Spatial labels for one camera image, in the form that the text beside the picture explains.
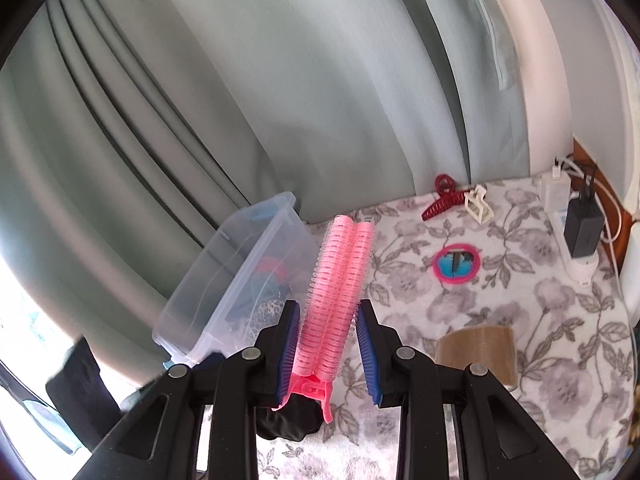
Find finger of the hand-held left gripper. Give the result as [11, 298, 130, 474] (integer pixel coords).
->
[162, 351, 227, 373]

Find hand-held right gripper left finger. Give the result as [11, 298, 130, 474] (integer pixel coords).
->
[72, 300, 302, 480]

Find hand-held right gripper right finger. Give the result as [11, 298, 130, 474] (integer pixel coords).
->
[355, 299, 568, 480]

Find leopard print scrunchie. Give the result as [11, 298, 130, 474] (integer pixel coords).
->
[247, 297, 288, 341]

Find clear plastic storage box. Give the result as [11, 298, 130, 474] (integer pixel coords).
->
[152, 191, 321, 367]

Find teal hair tie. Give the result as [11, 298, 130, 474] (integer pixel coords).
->
[249, 272, 282, 302]

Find pink hair roller clip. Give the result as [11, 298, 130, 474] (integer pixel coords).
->
[272, 215, 376, 423]

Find brown tape roll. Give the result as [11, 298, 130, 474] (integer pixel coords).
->
[434, 325, 518, 391]

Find black cloth bow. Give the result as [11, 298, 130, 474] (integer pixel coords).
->
[256, 395, 323, 442]

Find round pink rimmed mirror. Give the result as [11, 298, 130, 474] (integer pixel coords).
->
[432, 242, 482, 285]

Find red claw hair clip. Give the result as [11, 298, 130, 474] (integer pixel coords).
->
[421, 174, 468, 222]

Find cream claw hair clip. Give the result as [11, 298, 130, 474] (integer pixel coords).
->
[464, 186, 493, 223]

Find white power strip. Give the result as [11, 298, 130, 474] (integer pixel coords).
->
[540, 172, 601, 287]

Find grey-green curtain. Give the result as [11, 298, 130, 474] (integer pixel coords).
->
[0, 0, 531, 361]

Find white plug adapter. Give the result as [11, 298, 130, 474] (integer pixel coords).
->
[540, 157, 571, 213]

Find black multi-port charger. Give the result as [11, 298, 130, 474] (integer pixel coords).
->
[564, 195, 606, 258]

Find white cylinder roll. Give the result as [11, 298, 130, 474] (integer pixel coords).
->
[617, 260, 640, 321]

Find brown wooden panel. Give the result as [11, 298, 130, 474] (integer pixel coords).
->
[572, 135, 631, 266]

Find pale green hemmed fabric panel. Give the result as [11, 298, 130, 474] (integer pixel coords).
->
[430, 0, 531, 181]

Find black charging cables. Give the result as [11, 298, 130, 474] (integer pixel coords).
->
[580, 162, 598, 201]

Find white charging cable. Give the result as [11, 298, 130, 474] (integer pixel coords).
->
[560, 157, 623, 246]

